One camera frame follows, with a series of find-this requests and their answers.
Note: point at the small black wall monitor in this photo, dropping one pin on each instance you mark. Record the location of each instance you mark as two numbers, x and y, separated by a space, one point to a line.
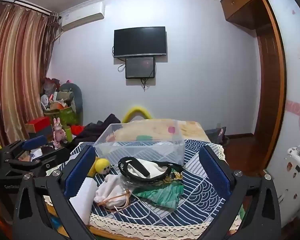
140 67

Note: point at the pink bunny plush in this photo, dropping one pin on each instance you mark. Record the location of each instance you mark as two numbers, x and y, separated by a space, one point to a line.
58 132

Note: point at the pile of household clutter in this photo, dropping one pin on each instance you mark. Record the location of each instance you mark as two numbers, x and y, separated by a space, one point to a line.
51 95

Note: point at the striped brown curtain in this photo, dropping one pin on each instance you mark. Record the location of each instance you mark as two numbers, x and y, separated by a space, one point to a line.
15 67

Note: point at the tan printed blanket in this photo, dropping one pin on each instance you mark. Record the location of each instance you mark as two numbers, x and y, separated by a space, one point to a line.
192 130

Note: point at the black clothing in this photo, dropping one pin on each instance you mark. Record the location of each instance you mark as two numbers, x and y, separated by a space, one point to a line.
95 130

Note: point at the green pleated cloth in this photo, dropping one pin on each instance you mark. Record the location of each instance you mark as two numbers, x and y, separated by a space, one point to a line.
162 195

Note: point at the red box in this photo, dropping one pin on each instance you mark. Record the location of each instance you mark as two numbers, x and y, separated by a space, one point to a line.
38 123

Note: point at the clear plastic storage box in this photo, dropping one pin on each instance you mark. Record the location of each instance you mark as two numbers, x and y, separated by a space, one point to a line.
140 152

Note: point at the black wall television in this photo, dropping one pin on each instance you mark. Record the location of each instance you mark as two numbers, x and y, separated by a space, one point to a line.
140 41

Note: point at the wooden wardrobe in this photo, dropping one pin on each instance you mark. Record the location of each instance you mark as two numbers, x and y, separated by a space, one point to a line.
242 5

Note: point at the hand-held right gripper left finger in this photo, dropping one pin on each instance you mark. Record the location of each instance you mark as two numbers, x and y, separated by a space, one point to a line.
79 173

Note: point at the white air conditioner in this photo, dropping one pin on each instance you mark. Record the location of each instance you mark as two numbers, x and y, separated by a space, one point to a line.
82 15

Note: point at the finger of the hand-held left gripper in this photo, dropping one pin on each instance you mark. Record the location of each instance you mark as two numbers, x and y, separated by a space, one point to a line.
35 142
55 156

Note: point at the white wardrobe door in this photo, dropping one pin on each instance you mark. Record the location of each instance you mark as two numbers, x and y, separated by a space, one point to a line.
290 80

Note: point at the green cardboard box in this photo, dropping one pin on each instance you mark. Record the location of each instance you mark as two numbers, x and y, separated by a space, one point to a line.
67 116

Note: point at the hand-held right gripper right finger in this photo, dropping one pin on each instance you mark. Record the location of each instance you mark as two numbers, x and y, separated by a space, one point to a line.
215 173

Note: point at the yellow plush doll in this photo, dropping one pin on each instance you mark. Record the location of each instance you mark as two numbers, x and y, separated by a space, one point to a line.
102 166

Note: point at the dark bag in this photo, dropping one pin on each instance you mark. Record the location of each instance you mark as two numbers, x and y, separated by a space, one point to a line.
215 133

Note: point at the red cloth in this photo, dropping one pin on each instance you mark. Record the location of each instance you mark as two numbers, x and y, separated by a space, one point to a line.
77 130

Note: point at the blue patterned lace-trim tablecloth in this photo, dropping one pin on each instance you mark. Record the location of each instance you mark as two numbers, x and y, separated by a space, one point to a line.
197 201

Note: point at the white curtain rail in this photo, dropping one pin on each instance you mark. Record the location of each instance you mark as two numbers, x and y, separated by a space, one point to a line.
27 3

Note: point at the yellow patterned cloth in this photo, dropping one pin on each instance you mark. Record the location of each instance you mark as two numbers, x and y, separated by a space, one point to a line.
175 176

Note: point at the white mini fridge with stickers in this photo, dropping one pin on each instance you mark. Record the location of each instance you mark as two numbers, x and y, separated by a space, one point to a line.
295 180

